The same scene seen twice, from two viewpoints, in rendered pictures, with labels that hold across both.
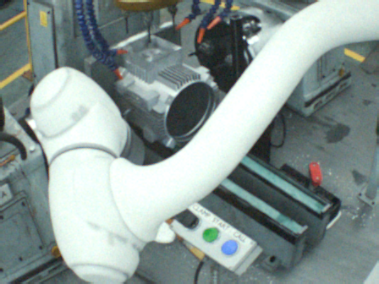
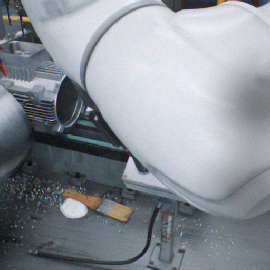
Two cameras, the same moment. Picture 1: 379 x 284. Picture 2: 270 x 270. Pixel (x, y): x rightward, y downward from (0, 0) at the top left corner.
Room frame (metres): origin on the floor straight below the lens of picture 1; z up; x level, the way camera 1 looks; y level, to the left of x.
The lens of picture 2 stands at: (0.28, 0.28, 1.47)
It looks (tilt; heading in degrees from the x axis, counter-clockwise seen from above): 33 degrees down; 330
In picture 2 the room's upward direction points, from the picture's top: straight up
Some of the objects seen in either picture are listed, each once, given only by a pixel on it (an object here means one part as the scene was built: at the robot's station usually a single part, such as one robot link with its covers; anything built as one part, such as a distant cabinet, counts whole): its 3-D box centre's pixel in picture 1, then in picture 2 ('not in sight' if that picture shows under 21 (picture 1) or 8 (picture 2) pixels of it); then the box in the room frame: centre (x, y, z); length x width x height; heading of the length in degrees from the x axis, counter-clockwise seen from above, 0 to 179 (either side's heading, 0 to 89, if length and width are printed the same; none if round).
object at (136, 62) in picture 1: (151, 58); (22, 60); (1.26, 0.08, 1.11); 0.12 x 0.11 x 0.07; 40
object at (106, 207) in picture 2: (186, 235); (96, 203); (0.94, 0.02, 0.80); 0.21 x 0.05 x 0.01; 34
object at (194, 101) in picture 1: (163, 95); (39, 94); (1.22, 0.06, 1.02); 0.20 x 0.19 x 0.19; 40
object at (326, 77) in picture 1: (300, 38); not in sight; (1.61, -0.40, 0.99); 0.35 x 0.31 x 0.37; 130
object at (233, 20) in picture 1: (238, 58); not in sight; (1.21, -0.13, 1.12); 0.04 x 0.03 x 0.26; 40
